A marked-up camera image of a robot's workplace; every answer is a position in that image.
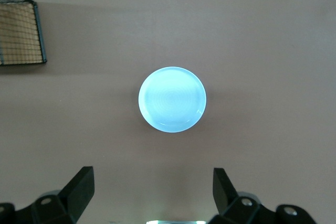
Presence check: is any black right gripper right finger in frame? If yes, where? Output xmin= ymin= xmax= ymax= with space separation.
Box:
xmin=207 ymin=167 xmax=316 ymax=224

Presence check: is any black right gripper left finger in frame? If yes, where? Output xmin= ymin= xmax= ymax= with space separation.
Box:
xmin=0 ymin=166 xmax=96 ymax=224

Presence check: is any light blue round plate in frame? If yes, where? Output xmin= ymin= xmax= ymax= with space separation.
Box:
xmin=138 ymin=66 xmax=207 ymax=133

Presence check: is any black wire mesh basket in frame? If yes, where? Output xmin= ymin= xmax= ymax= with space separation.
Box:
xmin=0 ymin=0 xmax=48 ymax=67

